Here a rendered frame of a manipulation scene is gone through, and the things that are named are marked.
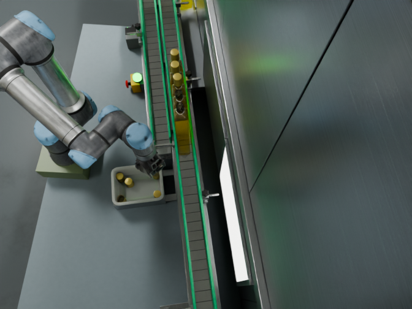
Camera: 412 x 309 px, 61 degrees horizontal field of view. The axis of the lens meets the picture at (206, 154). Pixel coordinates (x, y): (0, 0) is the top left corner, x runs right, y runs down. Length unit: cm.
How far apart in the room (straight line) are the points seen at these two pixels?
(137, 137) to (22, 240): 165
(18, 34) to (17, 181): 162
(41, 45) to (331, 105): 101
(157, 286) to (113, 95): 95
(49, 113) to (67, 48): 200
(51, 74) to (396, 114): 118
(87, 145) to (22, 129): 177
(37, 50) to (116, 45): 85
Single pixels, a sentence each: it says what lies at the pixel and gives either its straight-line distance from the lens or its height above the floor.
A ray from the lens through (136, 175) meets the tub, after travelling 164.
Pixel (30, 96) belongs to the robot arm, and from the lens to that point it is 117.
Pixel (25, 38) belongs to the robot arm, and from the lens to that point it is 123.
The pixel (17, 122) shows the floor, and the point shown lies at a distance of 290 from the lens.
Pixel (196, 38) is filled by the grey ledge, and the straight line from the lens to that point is 186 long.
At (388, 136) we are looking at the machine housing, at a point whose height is 205.
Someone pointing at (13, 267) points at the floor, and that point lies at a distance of 258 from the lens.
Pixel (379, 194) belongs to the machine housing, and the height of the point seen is 201.
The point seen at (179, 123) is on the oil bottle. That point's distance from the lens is 141.
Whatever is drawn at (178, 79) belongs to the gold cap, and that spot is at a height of 116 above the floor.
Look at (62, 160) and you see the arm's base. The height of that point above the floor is 88.
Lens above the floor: 231
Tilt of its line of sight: 69 degrees down
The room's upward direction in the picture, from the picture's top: 3 degrees clockwise
